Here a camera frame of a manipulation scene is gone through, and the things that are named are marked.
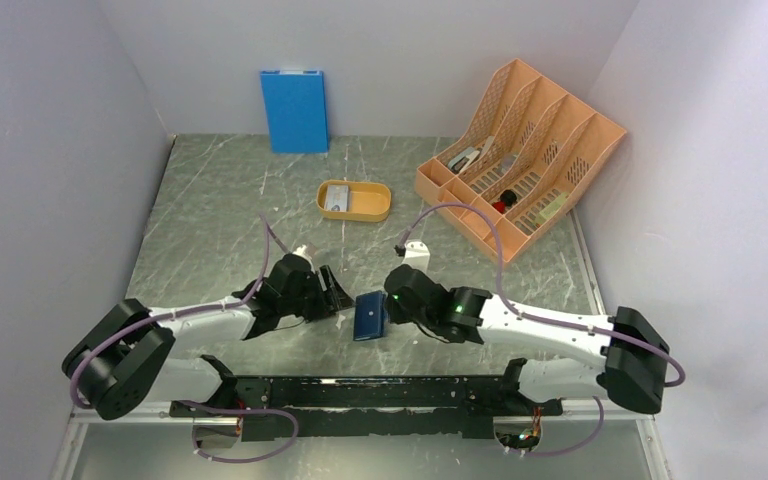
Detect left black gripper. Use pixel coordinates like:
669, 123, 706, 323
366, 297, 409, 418
279, 263, 355, 322

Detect navy blue card holder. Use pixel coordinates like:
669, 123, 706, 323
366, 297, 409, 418
353, 291, 387, 341

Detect orange oval tray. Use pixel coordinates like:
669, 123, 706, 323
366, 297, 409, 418
316, 180, 392, 223

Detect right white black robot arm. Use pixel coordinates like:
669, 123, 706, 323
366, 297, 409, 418
384, 265, 669, 415

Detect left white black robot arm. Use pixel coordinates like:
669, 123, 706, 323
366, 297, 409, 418
61, 253, 355, 420

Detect silver VIP card stack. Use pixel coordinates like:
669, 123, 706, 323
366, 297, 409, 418
323, 184, 350, 212

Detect red black stamp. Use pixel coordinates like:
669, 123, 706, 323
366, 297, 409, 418
492, 189, 518, 214

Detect grey stapler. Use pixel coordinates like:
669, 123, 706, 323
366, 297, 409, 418
447, 147, 480, 174

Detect green sticky note pad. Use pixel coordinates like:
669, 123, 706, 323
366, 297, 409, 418
535, 192, 568, 226

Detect grey item in organizer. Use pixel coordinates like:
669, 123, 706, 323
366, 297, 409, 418
496, 153, 518, 175

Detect orange desk file organizer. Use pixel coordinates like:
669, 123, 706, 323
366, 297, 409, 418
415, 59, 627, 264

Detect blue folder box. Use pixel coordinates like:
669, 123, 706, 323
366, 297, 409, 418
259, 70, 329, 154

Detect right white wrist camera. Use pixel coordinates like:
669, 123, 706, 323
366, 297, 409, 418
394, 240, 431, 273

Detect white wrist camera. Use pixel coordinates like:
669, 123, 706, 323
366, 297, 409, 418
394, 240, 431, 273
292, 244, 317, 263

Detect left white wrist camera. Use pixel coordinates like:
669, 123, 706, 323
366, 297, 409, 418
292, 244, 317, 263

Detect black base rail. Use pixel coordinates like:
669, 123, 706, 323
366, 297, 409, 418
169, 374, 564, 444

